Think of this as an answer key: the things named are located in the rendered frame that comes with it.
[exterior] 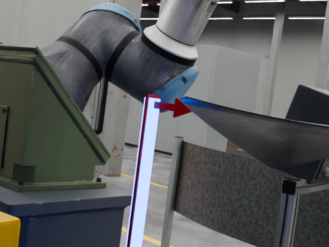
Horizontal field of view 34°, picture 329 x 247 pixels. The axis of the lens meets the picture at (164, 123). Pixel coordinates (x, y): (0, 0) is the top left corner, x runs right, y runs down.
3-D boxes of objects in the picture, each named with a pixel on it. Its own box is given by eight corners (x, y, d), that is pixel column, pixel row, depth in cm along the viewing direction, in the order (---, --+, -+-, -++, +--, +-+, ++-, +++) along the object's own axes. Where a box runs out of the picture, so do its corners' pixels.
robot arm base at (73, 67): (2, 62, 103) (37, 31, 108) (47, 119, 111) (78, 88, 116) (43, 61, 92) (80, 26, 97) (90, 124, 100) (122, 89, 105)
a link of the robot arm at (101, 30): (57, 62, 113) (97, 23, 119) (108, 96, 110) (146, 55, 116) (53, 25, 102) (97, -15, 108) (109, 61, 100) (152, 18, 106)
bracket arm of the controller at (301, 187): (294, 196, 109) (296, 181, 108) (280, 192, 110) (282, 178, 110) (332, 188, 128) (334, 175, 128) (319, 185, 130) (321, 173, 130)
